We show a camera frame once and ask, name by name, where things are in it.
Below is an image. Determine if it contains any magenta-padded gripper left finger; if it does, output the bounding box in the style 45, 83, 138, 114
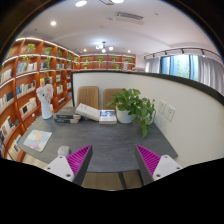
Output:
44, 145, 93, 186

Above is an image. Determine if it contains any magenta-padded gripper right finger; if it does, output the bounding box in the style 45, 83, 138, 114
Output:
135, 145, 182, 185

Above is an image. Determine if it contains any grey computer mouse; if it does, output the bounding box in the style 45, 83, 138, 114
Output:
58, 146, 70, 157

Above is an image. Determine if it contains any colourful mouse pad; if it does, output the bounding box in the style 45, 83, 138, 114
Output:
24, 130, 52, 152

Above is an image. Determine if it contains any dark book stack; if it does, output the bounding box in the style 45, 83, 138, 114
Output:
54, 107, 81, 123

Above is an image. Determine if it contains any white leaning book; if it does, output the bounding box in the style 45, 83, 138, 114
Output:
75, 103, 100, 121

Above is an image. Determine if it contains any blue-white book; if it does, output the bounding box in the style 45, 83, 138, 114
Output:
99, 110, 117, 124

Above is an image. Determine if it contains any green potted plant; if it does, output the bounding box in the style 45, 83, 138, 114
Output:
107, 88, 156, 138

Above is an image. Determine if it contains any left tan chair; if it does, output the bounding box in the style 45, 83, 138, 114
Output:
77, 86, 99, 109

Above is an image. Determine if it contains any tan chair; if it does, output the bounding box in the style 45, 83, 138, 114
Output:
103, 88, 122, 110
77, 86, 99, 109

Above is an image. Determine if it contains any white vase with flowers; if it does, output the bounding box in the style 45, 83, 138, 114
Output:
36, 84, 54, 119

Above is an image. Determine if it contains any right tan chair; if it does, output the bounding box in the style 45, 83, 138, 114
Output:
103, 88, 122, 110

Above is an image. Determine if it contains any grey window curtain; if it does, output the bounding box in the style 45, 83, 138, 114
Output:
145, 54, 224, 96

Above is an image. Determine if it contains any orange wooden bookshelf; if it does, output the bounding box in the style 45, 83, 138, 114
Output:
0, 37, 136, 161

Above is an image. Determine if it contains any ceiling pendant lamp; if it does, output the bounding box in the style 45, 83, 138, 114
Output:
95, 41, 114, 53

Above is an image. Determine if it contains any ceiling air vent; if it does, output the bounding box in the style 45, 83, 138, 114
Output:
115, 12, 144, 25

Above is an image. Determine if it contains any right wall socket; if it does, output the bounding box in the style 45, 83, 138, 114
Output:
165, 105, 175, 121

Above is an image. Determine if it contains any wall socket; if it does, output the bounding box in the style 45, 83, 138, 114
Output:
165, 105, 175, 121
158, 100, 166, 114

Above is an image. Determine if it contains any left wall socket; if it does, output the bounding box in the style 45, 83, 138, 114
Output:
158, 100, 166, 114

